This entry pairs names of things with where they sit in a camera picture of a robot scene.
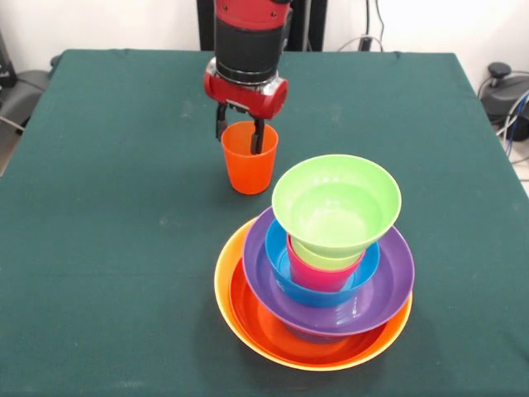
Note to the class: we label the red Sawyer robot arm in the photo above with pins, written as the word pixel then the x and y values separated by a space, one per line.
pixel 248 41

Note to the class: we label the green plastic bowl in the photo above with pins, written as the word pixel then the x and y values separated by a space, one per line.
pixel 335 207

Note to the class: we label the blue plastic bowl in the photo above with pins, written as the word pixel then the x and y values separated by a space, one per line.
pixel 277 256

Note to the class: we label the orange-red plastic cup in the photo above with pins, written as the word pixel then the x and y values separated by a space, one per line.
pixel 248 173

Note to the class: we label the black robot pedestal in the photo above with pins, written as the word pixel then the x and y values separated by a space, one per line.
pixel 306 25

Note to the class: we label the purple plastic bowl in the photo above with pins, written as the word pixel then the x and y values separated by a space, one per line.
pixel 392 264

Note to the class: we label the orange plastic bowl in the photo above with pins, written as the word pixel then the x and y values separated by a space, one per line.
pixel 225 273

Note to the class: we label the red-orange plastic bowl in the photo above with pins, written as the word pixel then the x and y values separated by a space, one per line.
pixel 256 314

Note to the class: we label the dark green tablecloth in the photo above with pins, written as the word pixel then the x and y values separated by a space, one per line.
pixel 124 331

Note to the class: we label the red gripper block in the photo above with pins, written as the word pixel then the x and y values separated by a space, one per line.
pixel 244 97

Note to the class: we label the green plastic cup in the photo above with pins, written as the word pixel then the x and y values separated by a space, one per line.
pixel 322 258

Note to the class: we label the crimson pink plastic cup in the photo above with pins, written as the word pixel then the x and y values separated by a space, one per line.
pixel 314 279

